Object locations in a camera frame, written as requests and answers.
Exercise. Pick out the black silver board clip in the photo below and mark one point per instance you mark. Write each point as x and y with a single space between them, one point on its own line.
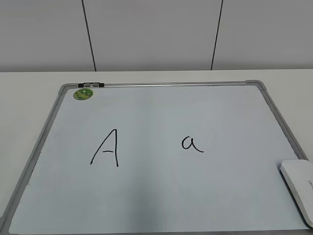
91 85

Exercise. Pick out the green round magnet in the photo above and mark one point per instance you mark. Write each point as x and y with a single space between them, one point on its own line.
83 94

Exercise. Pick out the white board eraser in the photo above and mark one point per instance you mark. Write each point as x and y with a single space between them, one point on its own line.
298 175

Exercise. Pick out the white board grey frame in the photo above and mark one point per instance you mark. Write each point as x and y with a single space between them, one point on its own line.
171 158

